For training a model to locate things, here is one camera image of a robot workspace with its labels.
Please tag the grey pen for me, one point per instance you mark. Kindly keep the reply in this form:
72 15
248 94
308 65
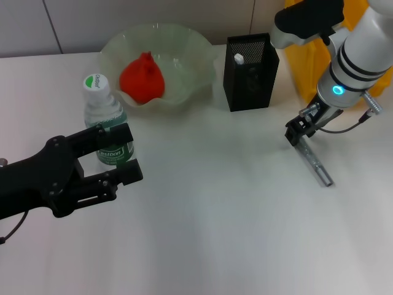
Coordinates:
316 166

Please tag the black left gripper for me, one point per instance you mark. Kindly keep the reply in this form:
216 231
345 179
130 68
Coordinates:
37 181

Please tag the clear green-label water bottle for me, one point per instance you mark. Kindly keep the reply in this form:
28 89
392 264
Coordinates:
98 101

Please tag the yellow plastic bin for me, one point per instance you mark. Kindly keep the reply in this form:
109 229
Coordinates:
302 67

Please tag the green glass fruit plate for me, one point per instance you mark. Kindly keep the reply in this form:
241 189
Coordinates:
190 52

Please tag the green toothbrush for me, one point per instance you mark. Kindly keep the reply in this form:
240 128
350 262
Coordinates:
239 59

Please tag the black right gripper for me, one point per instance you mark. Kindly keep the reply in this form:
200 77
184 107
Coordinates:
322 115

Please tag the black mesh pen holder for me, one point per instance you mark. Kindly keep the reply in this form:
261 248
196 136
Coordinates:
250 86

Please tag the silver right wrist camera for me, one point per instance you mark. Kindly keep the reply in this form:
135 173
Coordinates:
307 18

